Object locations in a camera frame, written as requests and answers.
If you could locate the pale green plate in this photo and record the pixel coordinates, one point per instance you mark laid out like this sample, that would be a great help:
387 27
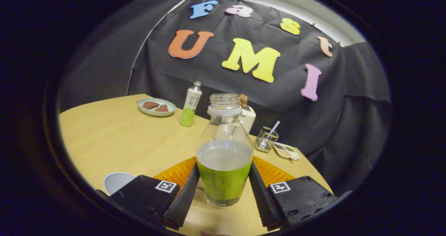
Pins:
170 107

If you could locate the white toaster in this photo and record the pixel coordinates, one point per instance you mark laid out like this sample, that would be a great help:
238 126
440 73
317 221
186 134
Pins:
249 121

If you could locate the brown toast slice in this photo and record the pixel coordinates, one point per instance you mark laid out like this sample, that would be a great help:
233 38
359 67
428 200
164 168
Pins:
243 100

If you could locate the white spoon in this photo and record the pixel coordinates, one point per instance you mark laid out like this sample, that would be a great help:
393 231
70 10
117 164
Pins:
274 127

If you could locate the clear juice bottle green label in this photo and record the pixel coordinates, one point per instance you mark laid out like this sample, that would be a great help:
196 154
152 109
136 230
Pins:
224 180

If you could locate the tall white green drink bottle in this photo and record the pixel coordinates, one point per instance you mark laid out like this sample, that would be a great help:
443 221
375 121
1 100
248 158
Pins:
191 103

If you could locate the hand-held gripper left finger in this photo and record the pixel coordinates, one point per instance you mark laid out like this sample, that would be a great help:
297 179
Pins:
183 201

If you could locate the white cup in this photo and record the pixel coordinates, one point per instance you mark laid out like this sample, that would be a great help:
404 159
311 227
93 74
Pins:
116 182

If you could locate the white compartment tray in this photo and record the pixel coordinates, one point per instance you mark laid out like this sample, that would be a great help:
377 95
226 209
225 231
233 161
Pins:
287 153

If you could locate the black backdrop cloth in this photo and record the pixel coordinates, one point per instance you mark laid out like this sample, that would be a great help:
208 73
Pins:
278 103

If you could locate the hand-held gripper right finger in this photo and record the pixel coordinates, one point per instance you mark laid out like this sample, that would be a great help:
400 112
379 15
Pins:
263 201

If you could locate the brown food piece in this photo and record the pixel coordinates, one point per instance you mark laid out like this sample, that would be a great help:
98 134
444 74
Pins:
150 105
162 108

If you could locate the wooden table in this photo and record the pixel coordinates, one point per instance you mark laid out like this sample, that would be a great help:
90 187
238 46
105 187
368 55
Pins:
115 142

